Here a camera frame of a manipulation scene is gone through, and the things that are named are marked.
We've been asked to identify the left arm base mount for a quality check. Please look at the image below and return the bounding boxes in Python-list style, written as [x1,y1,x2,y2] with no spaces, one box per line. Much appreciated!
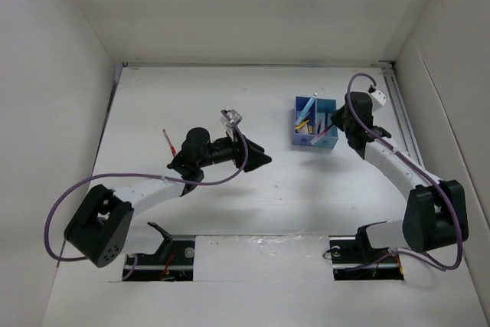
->
[122,221,196,282]

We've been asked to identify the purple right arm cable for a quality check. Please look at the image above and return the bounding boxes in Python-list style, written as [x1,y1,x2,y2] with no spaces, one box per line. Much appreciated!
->
[344,72,464,273]

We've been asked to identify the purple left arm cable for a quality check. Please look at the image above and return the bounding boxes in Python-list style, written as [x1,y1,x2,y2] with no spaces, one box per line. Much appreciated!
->
[44,109,252,281]

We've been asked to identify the light blue correction tape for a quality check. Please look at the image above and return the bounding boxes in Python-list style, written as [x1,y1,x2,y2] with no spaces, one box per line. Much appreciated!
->
[298,93,317,115]

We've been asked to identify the aluminium rail right edge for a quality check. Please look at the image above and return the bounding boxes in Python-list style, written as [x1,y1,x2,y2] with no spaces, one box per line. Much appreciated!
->
[379,61,424,167]

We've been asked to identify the purple blue storage bin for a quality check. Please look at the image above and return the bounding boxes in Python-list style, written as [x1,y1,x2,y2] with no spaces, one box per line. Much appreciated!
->
[292,96,319,146]

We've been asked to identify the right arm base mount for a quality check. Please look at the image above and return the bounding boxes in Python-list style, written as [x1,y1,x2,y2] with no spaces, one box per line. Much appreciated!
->
[322,235,404,281]

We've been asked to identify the light blue storage bin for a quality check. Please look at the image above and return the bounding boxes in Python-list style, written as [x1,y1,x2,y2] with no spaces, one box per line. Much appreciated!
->
[313,98,338,149]

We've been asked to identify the yellow black utility knife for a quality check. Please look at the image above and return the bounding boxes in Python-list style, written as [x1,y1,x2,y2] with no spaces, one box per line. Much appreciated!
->
[295,119,310,130]

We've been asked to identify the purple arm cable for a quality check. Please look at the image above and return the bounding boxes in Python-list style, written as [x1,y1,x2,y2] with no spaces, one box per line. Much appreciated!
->
[44,109,252,281]
[344,72,464,273]

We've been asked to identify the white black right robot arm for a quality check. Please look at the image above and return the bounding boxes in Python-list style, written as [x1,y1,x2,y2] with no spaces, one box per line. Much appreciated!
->
[332,92,469,261]

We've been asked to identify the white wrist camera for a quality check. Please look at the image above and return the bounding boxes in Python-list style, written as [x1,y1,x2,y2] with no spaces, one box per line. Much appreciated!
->
[220,110,243,140]
[368,87,387,112]

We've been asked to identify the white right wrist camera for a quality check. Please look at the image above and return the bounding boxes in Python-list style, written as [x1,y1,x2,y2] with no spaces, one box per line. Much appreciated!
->
[368,87,387,112]

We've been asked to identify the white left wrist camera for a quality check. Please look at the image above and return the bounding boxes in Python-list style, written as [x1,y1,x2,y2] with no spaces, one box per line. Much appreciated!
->
[220,110,243,140]

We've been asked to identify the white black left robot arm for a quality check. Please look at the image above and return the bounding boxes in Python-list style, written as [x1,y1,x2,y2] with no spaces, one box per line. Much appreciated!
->
[64,127,272,268]

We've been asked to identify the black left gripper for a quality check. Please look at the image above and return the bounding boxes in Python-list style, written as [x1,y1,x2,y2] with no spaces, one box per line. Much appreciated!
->
[197,126,270,172]

